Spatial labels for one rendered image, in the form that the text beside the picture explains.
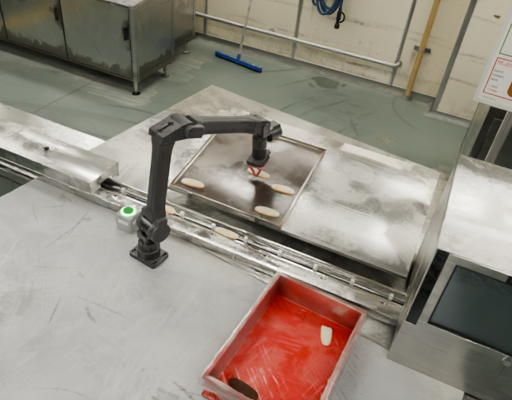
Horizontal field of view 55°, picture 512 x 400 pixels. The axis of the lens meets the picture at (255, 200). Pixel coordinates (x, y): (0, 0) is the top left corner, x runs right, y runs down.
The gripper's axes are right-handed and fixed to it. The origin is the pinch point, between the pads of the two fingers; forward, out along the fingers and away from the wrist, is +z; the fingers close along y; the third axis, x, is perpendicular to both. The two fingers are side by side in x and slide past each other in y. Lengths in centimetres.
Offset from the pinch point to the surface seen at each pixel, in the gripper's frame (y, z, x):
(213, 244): -38.6, 3.9, -0.1
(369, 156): 35, 4, -38
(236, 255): -39.1, 4.3, -9.8
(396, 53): 328, 111, -6
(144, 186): -19.1, 11.6, 44.7
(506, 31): 63, -51, -72
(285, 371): -73, 2, -43
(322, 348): -60, 4, -50
